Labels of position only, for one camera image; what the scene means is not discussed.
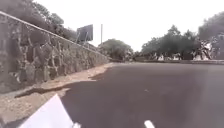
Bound broad dark tree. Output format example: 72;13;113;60
98;38;134;62

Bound row of trees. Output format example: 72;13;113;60
139;11;224;62

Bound trees behind stone wall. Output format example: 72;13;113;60
0;0;79;43

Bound dark billboard sign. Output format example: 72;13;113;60
75;23;95;45

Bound thin pole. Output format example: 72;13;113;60
100;23;104;46

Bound grey asphalt road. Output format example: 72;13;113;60
60;62;224;128

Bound low stone kerb wall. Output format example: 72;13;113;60
133;59;224;65

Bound rough stone wall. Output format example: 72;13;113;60
0;10;111;95

